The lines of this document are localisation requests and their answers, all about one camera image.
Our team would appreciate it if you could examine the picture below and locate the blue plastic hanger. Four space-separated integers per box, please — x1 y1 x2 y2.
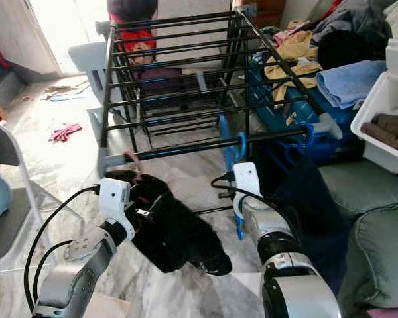
298 121 318 149
217 113 251 241

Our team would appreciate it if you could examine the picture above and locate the pink hanger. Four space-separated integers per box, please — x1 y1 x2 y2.
123 150 143 176

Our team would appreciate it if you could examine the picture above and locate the black garment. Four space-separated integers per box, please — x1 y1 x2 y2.
101 170 234 276

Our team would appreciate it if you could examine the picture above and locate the black metal drying rack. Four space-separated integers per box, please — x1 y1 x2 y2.
95 8 347 178

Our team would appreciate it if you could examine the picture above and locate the navy garment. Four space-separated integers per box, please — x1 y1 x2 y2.
247 147 350 297

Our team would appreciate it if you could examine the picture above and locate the pink cloth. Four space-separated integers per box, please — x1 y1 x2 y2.
48 123 85 144

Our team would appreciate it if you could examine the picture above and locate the purple bag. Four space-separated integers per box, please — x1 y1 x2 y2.
138 66 184 95

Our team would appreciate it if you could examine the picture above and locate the grey folding chair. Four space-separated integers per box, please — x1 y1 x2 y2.
0 118 42 267

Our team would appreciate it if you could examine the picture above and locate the beige floor cloth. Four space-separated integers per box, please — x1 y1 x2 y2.
38 84 92 102

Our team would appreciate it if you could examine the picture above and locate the grey-green sofa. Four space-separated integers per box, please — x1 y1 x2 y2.
317 158 398 313

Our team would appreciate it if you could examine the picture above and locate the mustard garment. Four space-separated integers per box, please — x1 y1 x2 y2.
263 30 324 105

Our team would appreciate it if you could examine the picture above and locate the white storage bin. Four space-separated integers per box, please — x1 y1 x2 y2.
352 38 398 183

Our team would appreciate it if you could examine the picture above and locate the white kids chair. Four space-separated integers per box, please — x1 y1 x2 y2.
72 42 115 144

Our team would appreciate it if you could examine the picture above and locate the light blue folded towel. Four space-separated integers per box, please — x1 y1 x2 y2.
316 60 390 111

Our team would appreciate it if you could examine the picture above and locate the red garment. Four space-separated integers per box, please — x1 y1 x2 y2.
106 0 158 68

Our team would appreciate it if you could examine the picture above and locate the pink garment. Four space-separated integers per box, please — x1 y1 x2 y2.
275 20 306 44

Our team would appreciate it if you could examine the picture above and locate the brown folded garment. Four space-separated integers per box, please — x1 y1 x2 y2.
361 113 398 158

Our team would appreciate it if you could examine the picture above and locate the black bundled clothing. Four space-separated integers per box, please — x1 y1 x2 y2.
317 30 393 72

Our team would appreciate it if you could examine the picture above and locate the grey jacket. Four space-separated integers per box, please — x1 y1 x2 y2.
310 0 393 47

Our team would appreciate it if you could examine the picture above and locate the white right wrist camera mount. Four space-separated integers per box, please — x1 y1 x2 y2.
232 162 262 217

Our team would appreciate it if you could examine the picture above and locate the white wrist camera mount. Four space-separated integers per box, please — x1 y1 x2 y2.
232 162 262 217
98 178 137 242

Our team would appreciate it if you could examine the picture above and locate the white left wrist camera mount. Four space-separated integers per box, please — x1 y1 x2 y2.
98 178 137 242

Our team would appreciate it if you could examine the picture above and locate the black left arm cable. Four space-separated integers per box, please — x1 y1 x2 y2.
36 239 88 310
23 185 104 312

